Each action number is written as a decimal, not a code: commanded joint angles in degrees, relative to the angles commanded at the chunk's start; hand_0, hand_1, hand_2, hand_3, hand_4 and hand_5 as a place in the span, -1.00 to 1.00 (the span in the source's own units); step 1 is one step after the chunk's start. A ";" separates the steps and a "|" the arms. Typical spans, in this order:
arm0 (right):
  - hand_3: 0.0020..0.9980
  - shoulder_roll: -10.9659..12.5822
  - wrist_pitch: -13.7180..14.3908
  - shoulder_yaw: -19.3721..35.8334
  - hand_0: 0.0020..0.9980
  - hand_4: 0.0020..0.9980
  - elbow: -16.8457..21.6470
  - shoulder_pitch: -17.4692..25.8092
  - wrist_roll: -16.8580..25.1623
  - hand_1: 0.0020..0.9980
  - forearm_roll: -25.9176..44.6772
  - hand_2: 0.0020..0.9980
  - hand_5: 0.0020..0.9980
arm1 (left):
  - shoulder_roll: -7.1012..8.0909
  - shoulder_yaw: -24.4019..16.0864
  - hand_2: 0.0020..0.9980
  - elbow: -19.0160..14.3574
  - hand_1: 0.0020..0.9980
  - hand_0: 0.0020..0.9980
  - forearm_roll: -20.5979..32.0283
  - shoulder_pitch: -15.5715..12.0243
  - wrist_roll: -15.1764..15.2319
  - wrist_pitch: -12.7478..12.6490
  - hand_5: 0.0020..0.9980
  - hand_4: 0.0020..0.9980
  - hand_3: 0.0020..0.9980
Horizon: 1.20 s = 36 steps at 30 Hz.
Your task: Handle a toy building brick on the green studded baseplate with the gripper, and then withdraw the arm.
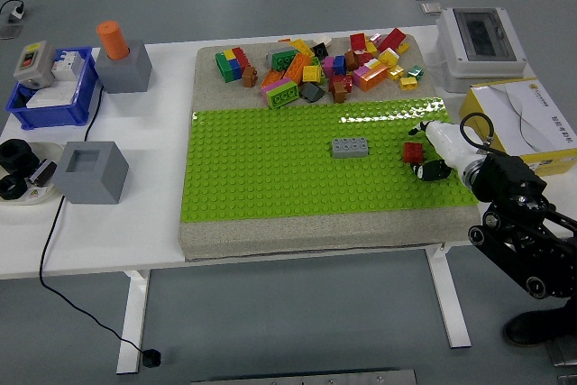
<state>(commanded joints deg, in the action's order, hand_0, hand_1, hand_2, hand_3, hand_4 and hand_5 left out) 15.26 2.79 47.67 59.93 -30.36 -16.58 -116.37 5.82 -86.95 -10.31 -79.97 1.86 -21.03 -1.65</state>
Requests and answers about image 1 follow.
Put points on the large black nut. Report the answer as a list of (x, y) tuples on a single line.
[(18, 155)]

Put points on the red long toy brick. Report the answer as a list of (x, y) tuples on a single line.
[(392, 39)]

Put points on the black toy brick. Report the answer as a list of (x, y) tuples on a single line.
[(320, 50)]

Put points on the orange yellow large brick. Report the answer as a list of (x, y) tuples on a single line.
[(374, 77)]

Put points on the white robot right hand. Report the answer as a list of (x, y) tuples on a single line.
[(451, 146)]

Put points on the grey long toy brick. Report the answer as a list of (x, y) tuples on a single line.
[(350, 149)]

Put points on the yellow white cardboard box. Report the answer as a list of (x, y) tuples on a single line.
[(509, 105)]

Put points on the large silver floor plate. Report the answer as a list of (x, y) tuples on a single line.
[(565, 355)]

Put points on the small black nut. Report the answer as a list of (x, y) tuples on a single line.
[(6, 189)]

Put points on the dark green toy brick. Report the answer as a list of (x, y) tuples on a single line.
[(284, 60)]

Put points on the grey push-button switch box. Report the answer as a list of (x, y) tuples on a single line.
[(31, 65)]

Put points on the grey block with square recess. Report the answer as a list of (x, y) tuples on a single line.
[(94, 186)]

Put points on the black shoe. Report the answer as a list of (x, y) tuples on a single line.
[(532, 328)]

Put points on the yellow small toy brick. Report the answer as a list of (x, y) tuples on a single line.
[(409, 83)]

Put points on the orange long toy brick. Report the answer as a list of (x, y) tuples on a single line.
[(296, 67)]

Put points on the blue plastic bin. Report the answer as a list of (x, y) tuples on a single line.
[(49, 116)]

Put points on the white flat box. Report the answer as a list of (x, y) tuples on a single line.
[(52, 96)]

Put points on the shiny yellow toy brick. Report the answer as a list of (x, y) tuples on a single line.
[(396, 72)]

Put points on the white plate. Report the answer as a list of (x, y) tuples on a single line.
[(45, 195)]

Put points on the yellow long toy brick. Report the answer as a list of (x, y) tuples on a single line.
[(301, 47)]

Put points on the magenta toy brick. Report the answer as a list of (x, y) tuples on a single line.
[(359, 75)]

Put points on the orange cylinder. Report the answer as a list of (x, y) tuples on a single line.
[(112, 42)]

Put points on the pink lime toy brick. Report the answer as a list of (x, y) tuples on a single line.
[(281, 95)]

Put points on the grey metal base plate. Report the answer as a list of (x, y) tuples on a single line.
[(306, 378)]

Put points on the white circuit breaker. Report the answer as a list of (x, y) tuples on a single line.
[(67, 65)]

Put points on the grey block with round hole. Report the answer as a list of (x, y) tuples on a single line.
[(126, 76)]

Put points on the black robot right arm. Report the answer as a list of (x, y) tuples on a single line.
[(509, 177)]

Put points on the red square toy brick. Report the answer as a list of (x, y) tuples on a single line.
[(412, 153)]

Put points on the brown tall toy brick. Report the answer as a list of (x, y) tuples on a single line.
[(351, 60)]

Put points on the green small toy brick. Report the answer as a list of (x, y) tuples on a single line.
[(416, 71)]

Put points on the white electrical enclosure box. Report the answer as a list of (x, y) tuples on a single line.
[(469, 65)]

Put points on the red brown toy brick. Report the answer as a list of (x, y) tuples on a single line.
[(341, 83)]

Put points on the green yellow blue red brick stack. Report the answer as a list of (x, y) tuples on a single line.
[(230, 65)]

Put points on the white table leg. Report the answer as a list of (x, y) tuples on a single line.
[(448, 299), (133, 313)]

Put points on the brown small toy brick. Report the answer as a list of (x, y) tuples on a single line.
[(249, 77)]

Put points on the green studded baseplate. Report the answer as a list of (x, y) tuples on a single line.
[(270, 164)]

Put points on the small brown black part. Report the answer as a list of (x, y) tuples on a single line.
[(43, 173)]

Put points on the blue toy brick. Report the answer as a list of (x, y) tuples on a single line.
[(340, 65)]

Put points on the dark grey sloped brick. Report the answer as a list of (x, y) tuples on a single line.
[(312, 92)]

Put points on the yellow square toy brick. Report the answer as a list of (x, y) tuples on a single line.
[(312, 74)]

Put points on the grey floor socket plate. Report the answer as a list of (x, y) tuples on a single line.
[(10, 31)]

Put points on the yellow white toy brick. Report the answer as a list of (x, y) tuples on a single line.
[(388, 57)]

